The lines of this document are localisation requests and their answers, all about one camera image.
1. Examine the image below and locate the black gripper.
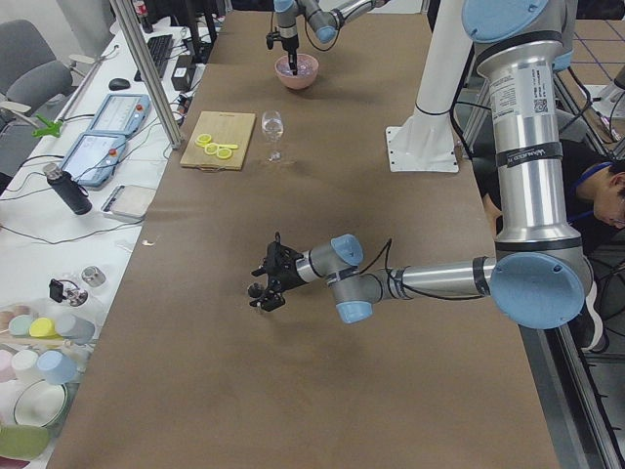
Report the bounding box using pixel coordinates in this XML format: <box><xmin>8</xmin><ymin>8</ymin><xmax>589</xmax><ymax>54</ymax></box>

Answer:
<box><xmin>278</xmin><ymin>27</ymin><xmax>298</xmax><ymax>75</ymax></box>
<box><xmin>251</xmin><ymin>248</ymin><xmax>305</xmax><ymax>312</ymax></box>

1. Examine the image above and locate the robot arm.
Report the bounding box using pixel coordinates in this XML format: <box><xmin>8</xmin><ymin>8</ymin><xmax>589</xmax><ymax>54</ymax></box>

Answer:
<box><xmin>248</xmin><ymin>1</ymin><xmax>593</xmax><ymax>329</ymax></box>
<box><xmin>266</xmin><ymin>0</ymin><xmax>387</xmax><ymax>76</ymax></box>

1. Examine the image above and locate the pink bowl of ice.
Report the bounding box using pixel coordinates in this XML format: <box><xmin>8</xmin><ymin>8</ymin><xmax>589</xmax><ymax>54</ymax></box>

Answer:
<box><xmin>274</xmin><ymin>53</ymin><xmax>319</xmax><ymax>90</ymax></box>

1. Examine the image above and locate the clear wine glass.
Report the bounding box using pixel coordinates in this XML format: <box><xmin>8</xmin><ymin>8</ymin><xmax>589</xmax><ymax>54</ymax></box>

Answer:
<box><xmin>261</xmin><ymin>110</ymin><xmax>284</xmax><ymax>162</ymax></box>

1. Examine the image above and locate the bamboo cutting board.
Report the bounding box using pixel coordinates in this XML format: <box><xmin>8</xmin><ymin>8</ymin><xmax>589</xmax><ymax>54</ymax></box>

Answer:
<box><xmin>180</xmin><ymin>110</ymin><xmax>256</xmax><ymax>171</ymax></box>

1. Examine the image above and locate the black power adapter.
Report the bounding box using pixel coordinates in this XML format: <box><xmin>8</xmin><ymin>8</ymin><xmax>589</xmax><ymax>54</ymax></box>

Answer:
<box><xmin>171</xmin><ymin>55</ymin><xmax>195</xmax><ymax>92</ymax></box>

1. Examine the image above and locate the yellow lemon slice near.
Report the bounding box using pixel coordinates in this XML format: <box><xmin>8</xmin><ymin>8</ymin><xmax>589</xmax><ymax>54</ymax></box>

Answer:
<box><xmin>216</xmin><ymin>148</ymin><xmax>232</xmax><ymax>160</ymax></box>

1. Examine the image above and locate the yellow lemon slice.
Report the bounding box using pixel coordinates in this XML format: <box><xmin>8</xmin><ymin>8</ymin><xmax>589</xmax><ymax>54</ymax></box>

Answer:
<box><xmin>195</xmin><ymin>134</ymin><xmax>212</xmax><ymax>148</ymax></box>
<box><xmin>204</xmin><ymin>143</ymin><xmax>220</xmax><ymax>155</ymax></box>
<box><xmin>216</xmin><ymin>148</ymin><xmax>232</xmax><ymax>160</ymax></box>

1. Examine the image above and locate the yellow lemon slice middle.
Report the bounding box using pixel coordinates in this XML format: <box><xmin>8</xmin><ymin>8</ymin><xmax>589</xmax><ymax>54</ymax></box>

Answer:
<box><xmin>204</xmin><ymin>143</ymin><xmax>220</xmax><ymax>155</ymax></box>

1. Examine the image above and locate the yellow lemon slice far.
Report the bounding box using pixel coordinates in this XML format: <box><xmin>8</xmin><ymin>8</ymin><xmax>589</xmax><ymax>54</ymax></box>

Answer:
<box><xmin>195</xmin><ymin>134</ymin><xmax>212</xmax><ymax>148</ymax></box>

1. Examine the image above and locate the black keyboard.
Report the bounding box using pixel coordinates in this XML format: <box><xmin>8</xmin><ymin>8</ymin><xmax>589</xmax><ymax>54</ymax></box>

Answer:
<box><xmin>146</xmin><ymin>34</ymin><xmax>174</xmax><ymax>79</ymax></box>

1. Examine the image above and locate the cola bottle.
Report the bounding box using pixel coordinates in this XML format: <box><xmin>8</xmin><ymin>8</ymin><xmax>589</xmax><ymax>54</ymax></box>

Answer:
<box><xmin>132</xmin><ymin>0</ymin><xmax>153</xmax><ymax>34</ymax></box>

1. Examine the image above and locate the white digital scale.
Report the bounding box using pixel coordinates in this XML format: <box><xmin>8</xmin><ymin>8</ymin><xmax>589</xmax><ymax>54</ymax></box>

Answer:
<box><xmin>101</xmin><ymin>185</ymin><xmax>156</xmax><ymax>222</ymax></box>

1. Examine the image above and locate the upper blue teach pendant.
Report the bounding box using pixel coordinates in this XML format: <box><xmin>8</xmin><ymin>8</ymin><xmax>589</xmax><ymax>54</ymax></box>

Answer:
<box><xmin>88</xmin><ymin>93</ymin><xmax>150</xmax><ymax>137</ymax></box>

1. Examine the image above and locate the blue teach pendant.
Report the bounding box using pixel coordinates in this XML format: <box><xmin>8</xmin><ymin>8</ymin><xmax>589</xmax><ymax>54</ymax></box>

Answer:
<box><xmin>61</xmin><ymin>132</ymin><xmax>127</xmax><ymax>190</ymax></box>
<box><xmin>88</xmin><ymin>93</ymin><xmax>150</xmax><ymax>137</ymax></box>

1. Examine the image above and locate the black computer mouse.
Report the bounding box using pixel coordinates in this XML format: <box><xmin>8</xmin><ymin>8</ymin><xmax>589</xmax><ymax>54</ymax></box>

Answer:
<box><xmin>108</xmin><ymin>78</ymin><xmax>131</xmax><ymax>91</ymax></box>

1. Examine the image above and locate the grey plastic cup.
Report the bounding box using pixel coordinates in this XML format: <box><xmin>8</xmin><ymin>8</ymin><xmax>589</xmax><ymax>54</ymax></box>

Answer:
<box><xmin>55</xmin><ymin>314</ymin><xmax>96</xmax><ymax>345</ymax></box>

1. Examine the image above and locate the glass oil dispenser bottle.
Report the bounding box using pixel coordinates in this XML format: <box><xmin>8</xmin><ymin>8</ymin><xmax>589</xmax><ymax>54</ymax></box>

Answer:
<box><xmin>49</xmin><ymin>278</ymin><xmax>88</xmax><ymax>307</ymax></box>

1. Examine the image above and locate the black insulated bottle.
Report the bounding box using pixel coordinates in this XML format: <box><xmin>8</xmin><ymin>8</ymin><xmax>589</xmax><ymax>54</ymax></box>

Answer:
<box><xmin>43</xmin><ymin>162</ymin><xmax>92</xmax><ymax>215</ymax></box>

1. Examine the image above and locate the lower blue teach pendant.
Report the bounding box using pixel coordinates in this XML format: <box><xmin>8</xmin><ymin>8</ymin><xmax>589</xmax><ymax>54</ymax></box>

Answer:
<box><xmin>61</xmin><ymin>132</ymin><xmax>127</xmax><ymax>190</ymax></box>

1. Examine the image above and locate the light blue plastic cup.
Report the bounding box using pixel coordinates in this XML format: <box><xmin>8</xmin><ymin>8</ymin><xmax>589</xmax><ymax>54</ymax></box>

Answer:
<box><xmin>36</xmin><ymin>350</ymin><xmax>77</xmax><ymax>385</ymax></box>

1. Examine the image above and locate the yellow plastic cup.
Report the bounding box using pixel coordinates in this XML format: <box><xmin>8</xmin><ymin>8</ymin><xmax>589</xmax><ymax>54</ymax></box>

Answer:
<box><xmin>28</xmin><ymin>317</ymin><xmax>59</xmax><ymax>339</ymax></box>

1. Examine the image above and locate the green plastic clamp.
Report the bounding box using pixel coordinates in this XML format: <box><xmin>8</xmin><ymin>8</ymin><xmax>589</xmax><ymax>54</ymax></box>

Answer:
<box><xmin>31</xmin><ymin>113</ymin><xmax>63</xmax><ymax>138</ymax></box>

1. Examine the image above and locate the mint green plastic cup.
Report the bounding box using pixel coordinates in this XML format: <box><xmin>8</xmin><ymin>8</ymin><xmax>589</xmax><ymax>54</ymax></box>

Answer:
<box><xmin>9</xmin><ymin>315</ymin><xmax>34</xmax><ymax>338</ymax></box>

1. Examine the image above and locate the white plastic cup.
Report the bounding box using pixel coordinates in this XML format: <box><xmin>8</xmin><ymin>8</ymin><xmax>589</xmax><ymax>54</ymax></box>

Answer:
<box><xmin>11</xmin><ymin>350</ymin><xmax>42</xmax><ymax>385</ymax></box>

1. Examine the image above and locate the white green rimmed bowl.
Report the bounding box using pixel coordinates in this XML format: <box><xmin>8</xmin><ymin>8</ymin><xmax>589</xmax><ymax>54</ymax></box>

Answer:
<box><xmin>13</xmin><ymin>380</ymin><xmax>69</xmax><ymax>427</ymax></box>

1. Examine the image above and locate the grey office chair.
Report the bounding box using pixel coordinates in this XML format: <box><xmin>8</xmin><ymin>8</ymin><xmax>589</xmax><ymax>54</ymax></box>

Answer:
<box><xmin>1</xmin><ymin>20</ymin><xmax>75</xmax><ymax>127</ymax></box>

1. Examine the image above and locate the pink plastic cup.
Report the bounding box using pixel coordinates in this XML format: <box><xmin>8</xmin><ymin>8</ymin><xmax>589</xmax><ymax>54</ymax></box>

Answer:
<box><xmin>0</xmin><ymin>350</ymin><xmax>16</xmax><ymax>383</ymax></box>

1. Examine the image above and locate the person in black shirt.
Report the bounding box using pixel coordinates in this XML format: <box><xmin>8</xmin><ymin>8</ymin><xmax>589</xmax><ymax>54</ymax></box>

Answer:
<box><xmin>482</xmin><ymin>141</ymin><xmax>625</xmax><ymax>255</ymax></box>

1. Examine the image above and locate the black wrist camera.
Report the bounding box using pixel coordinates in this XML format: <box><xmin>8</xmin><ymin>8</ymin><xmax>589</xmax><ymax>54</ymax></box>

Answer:
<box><xmin>267</xmin><ymin>232</ymin><xmax>302</xmax><ymax>264</ymax></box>

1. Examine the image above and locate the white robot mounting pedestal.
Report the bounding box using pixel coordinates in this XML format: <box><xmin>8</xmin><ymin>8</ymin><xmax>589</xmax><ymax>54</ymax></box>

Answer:
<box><xmin>387</xmin><ymin>0</ymin><xmax>473</xmax><ymax>173</ymax></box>

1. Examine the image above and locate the aluminium frame post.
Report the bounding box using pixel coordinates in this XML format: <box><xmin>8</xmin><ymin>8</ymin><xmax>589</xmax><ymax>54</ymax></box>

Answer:
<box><xmin>109</xmin><ymin>0</ymin><xmax>183</xmax><ymax>149</ymax></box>

